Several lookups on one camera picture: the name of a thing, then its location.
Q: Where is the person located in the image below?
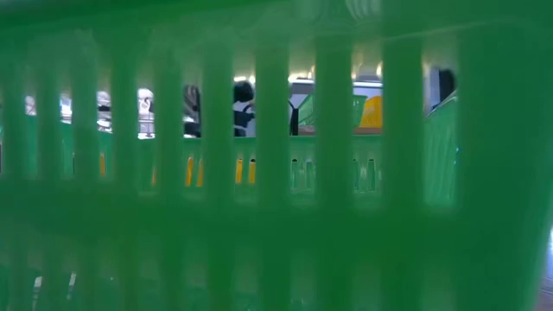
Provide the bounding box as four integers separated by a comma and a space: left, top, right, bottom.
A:
232, 80, 257, 138

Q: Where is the green plastic basket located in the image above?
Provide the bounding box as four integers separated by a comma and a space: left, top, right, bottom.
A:
0, 0, 553, 311
297, 92, 368, 130

